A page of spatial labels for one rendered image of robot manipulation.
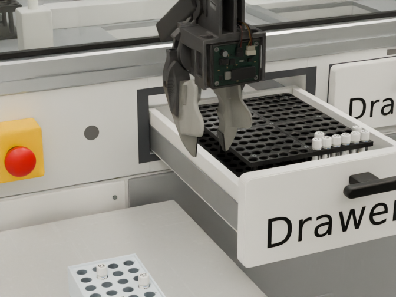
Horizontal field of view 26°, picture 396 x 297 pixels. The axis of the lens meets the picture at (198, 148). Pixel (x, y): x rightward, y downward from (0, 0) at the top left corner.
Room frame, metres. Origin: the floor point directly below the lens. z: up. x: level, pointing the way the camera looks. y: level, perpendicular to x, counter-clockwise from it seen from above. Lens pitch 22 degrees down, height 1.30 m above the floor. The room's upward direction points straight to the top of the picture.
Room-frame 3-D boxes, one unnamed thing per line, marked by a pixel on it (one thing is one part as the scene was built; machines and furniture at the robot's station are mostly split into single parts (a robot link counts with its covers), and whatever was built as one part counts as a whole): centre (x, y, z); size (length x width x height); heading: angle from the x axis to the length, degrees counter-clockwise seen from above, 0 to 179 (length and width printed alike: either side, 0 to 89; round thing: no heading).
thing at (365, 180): (0.88, -0.19, 0.91); 0.07 x 0.04 x 0.01; 114
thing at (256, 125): (1.09, -0.10, 0.87); 0.22 x 0.18 x 0.06; 24
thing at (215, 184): (1.10, -0.10, 0.86); 0.40 x 0.26 x 0.06; 24
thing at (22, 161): (1.02, 0.23, 0.88); 0.04 x 0.03 x 0.04; 114
